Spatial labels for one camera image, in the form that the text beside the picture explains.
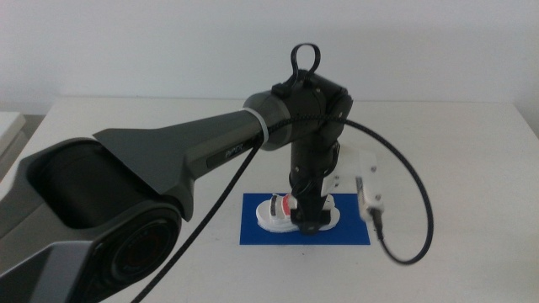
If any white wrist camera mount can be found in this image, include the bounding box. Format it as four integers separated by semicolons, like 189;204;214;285
320;146;386;223

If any white side furniture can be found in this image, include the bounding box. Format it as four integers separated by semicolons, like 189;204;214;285
0;110;27;180

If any black braided cable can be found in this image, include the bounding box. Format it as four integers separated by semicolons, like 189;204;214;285
129;42;435;303

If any blue rectangular mat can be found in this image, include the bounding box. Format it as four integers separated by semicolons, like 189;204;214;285
238;192;372;247

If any white zip tie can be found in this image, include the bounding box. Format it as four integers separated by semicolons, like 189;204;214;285
242;106;270;145

